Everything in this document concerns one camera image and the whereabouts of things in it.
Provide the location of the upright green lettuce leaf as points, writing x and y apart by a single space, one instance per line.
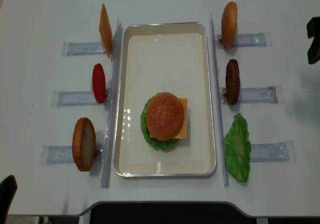
238 149

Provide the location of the white rectangular metal tray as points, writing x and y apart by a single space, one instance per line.
164 58

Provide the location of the clear top bun holder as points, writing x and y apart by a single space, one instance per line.
262 39

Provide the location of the upright brown meat patty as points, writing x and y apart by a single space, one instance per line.
232 80

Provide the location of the upright orange cheese slice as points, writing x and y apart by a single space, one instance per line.
105 31

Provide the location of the clear patty holder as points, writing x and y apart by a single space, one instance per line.
269 94

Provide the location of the sesame bun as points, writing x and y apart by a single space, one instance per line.
164 116
229 24

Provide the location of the clear bottom bun holder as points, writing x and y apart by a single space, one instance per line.
52 154

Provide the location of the upright red tomato slice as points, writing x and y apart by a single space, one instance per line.
99 83

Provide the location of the clear bun holder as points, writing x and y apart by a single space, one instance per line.
262 39
52 154

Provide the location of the upright bottom bun slice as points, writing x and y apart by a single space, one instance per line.
83 144

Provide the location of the clear right long rail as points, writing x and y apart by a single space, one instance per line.
218 102

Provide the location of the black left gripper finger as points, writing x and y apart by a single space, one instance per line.
8 188

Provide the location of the green lettuce leaf on burger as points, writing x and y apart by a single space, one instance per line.
154 143

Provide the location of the clear tomato holder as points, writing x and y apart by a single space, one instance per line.
77 98

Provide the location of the clear cheese holder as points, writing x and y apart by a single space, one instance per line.
82 49

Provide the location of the clear left long rail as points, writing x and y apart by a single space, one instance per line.
113 106

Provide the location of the clear long rail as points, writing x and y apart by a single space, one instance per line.
218 102
113 106

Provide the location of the orange cheese slice on burger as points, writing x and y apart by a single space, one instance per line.
182 134

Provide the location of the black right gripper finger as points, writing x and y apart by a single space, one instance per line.
313 31

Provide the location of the clear lettuce holder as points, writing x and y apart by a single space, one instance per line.
273 152

